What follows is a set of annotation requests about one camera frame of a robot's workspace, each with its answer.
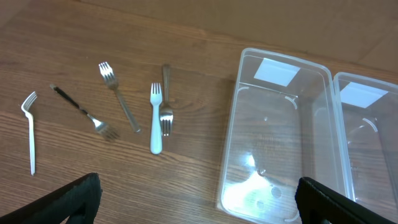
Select thick white plastic fork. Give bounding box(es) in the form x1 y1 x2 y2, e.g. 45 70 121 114
150 83 162 154

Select right clear plastic container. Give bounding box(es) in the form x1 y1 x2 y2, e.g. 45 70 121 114
333 72 397 222

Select black-handled metal fork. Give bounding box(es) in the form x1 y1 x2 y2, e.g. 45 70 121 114
50 84 119 141

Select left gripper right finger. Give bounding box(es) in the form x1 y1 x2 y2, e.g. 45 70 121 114
295 177 394 224

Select short silver metal fork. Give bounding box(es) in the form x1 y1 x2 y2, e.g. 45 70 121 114
160 64 174 136

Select left clear plastic container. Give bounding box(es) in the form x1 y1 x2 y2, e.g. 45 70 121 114
216 48 350 223

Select thin white plastic fork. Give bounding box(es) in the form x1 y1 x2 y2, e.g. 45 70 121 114
21 91 37 176

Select clear plastic container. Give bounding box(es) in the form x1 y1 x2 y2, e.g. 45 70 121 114
216 48 350 223
333 72 397 222

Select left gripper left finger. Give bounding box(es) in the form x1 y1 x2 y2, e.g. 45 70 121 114
1 172 102 223

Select long silver metal fork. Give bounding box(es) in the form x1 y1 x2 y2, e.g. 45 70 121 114
98 62 141 133

